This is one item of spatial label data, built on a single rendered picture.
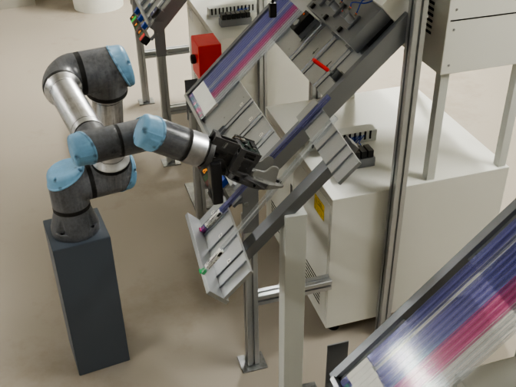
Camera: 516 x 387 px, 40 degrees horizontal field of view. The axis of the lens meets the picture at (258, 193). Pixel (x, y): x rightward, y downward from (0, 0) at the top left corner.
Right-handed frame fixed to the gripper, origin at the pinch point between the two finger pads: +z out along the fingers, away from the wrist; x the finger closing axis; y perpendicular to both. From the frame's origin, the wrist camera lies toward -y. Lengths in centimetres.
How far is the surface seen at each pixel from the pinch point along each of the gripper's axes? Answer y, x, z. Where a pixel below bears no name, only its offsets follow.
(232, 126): -16, 70, 13
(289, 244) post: -18.6, 8.0, 17.2
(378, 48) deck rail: 31, 42, 30
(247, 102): -8, 73, 16
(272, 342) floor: -81, 46, 58
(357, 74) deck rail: 22, 42, 28
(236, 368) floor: -88, 37, 44
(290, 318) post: -41, 8, 31
